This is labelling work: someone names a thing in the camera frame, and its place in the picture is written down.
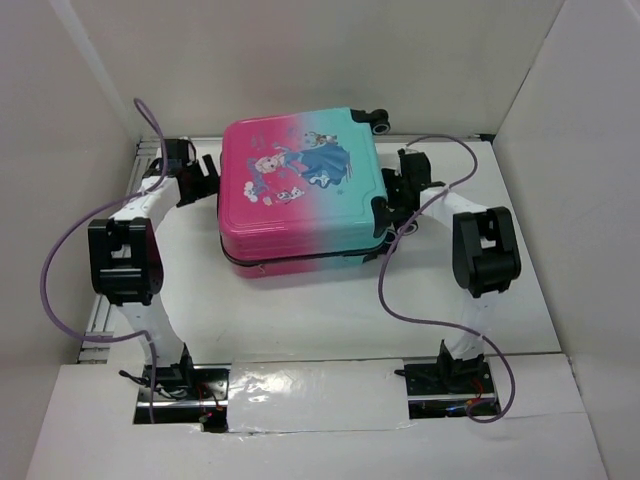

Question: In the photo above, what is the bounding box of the pink hard-shell suitcase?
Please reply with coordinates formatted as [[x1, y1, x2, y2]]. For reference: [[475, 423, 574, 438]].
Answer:
[[217, 107, 419, 279]]

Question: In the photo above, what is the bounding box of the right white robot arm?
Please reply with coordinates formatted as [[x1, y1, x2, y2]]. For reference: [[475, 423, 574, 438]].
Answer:
[[383, 148, 522, 393]]

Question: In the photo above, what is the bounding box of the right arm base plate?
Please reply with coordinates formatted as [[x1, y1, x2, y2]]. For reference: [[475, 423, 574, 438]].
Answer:
[[394, 356, 501, 419]]

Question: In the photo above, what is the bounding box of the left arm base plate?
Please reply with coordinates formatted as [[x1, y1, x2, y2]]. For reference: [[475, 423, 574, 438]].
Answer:
[[118, 365, 230, 433]]

